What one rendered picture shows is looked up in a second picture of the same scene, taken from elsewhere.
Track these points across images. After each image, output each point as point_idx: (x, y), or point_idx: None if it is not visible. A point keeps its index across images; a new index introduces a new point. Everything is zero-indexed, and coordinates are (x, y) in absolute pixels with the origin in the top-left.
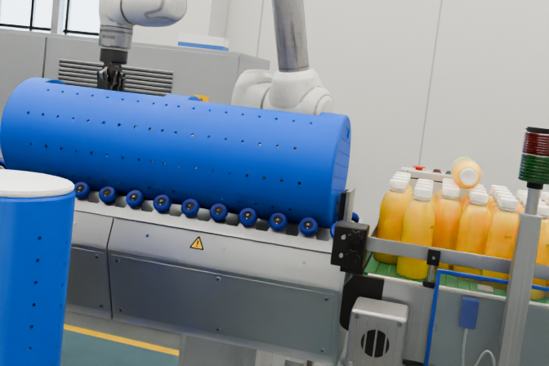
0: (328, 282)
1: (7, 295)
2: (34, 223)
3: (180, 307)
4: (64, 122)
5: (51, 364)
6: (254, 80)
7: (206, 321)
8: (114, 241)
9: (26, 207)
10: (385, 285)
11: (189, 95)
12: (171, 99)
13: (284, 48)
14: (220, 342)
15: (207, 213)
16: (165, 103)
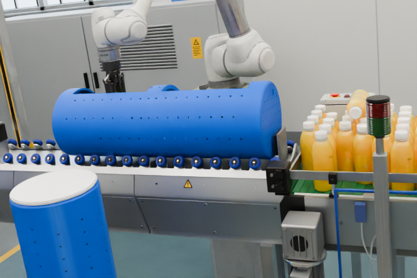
0: (273, 198)
1: (72, 255)
2: (76, 212)
3: (188, 222)
4: (89, 121)
5: None
6: (215, 44)
7: (206, 228)
8: (138, 190)
9: (69, 205)
10: (305, 200)
11: (162, 86)
12: (151, 92)
13: (228, 22)
14: None
15: None
16: (147, 97)
